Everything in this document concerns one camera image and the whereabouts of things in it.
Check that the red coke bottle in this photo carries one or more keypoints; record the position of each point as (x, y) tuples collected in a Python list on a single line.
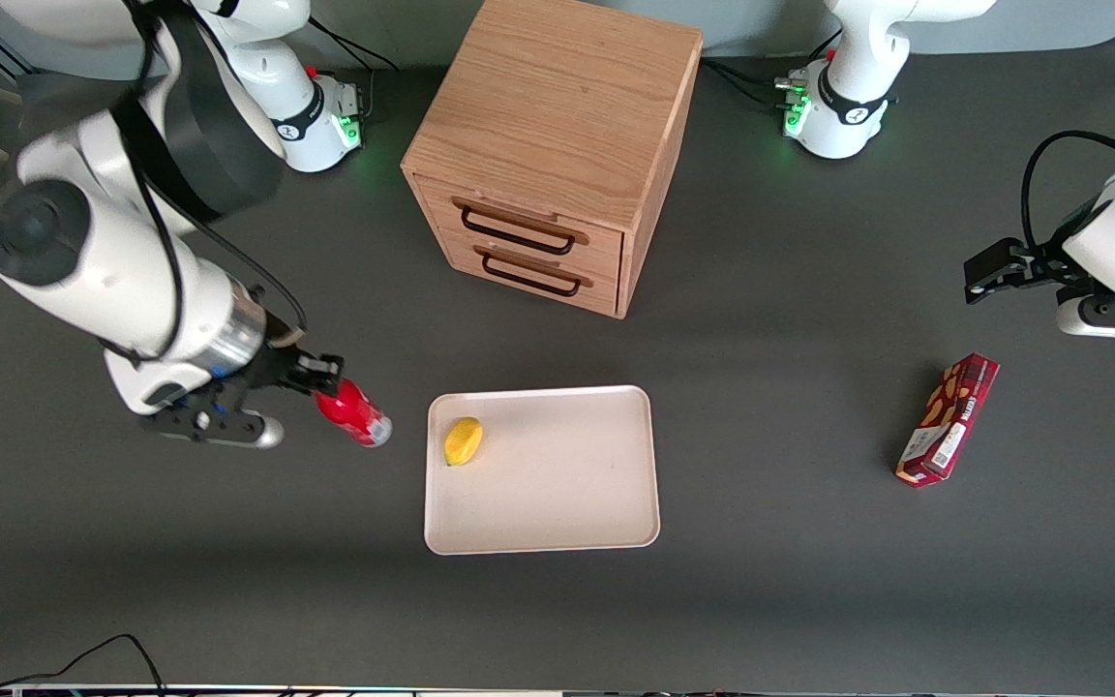
[(356, 413)]

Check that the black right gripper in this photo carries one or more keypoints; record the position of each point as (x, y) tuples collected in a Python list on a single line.
[(275, 367)]

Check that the beige rectangular tray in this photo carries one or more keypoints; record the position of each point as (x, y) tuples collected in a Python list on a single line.
[(557, 484)]

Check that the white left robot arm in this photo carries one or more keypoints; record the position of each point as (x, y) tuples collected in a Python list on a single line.
[(853, 58)]

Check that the red snack box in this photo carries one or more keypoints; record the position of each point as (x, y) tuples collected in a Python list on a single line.
[(949, 421)]

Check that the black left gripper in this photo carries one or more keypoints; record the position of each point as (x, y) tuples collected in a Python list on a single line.
[(1039, 263)]

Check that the wooden drawer cabinet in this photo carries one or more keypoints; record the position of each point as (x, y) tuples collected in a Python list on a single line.
[(557, 106)]

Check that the yellow lemon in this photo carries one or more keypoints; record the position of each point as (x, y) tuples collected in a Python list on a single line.
[(464, 441)]

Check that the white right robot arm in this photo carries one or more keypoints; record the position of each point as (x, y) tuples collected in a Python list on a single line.
[(132, 271)]

